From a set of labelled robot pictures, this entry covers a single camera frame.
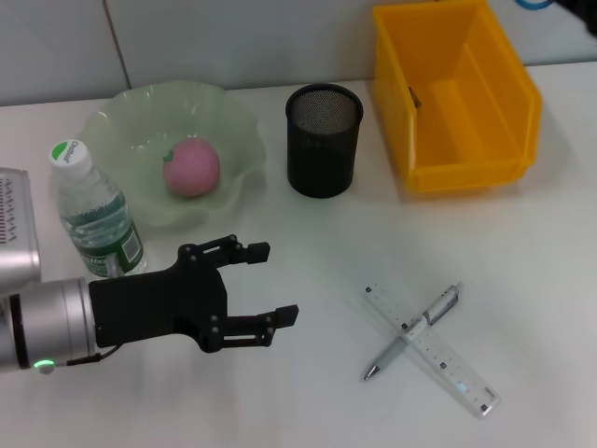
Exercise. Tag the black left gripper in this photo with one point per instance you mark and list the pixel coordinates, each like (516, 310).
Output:
(158, 303)

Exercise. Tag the black mesh pen holder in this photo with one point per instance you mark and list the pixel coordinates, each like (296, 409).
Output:
(322, 154)

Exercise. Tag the pink toy peach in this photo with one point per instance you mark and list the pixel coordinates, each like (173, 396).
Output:
(191, 168)

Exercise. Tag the yellow plastic bin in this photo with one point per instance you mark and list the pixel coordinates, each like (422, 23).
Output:
(466, 116)

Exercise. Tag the silver ballpoint pen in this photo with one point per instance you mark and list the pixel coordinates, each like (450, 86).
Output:
(392, 353)

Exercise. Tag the blue scissors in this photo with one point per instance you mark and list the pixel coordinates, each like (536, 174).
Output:
(536, 4)

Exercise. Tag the green wavy glass fruit plate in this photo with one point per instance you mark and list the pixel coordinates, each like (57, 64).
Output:
(135, 126)

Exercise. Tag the clear green-label water bottle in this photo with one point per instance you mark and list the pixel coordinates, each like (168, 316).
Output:
(107, 242)

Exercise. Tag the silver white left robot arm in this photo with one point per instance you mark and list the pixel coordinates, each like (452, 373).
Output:
(42, 317)

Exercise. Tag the transparent plastic ruler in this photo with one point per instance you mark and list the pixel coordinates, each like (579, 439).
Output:
(466, 383)

